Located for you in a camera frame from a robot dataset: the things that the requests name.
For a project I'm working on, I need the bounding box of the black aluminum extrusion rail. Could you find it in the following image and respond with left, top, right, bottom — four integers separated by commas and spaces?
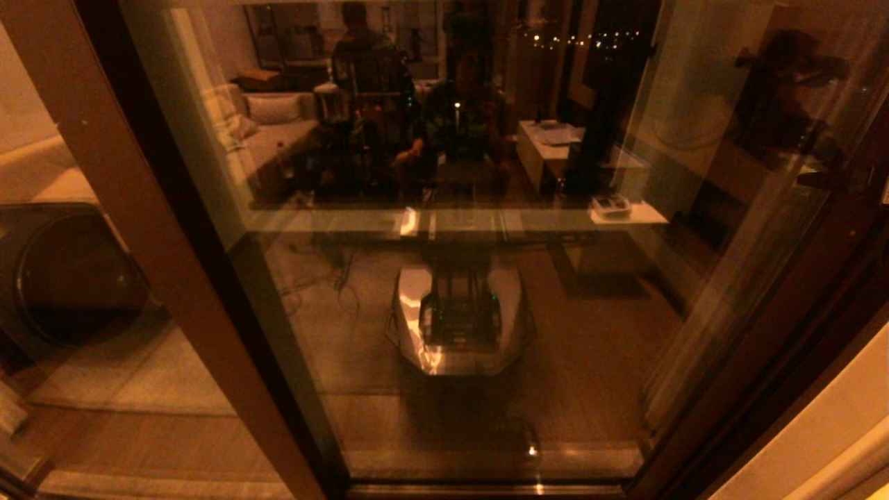
344, 479, 636, 500

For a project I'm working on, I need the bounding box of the brown framed fixed glass panel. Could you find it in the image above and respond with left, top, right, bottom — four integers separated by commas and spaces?
0, 0, 348, 500

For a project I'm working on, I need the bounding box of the brown framed sliding glass door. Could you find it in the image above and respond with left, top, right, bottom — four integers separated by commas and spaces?
118, 0, 889, 487

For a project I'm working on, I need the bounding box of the dark brown door frame jamb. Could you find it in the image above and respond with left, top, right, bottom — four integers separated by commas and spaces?
629, 160, 889, 500

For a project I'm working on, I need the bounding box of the dark balcony railing with knob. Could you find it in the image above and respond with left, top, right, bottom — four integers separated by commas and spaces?
688, 7, 889, 247

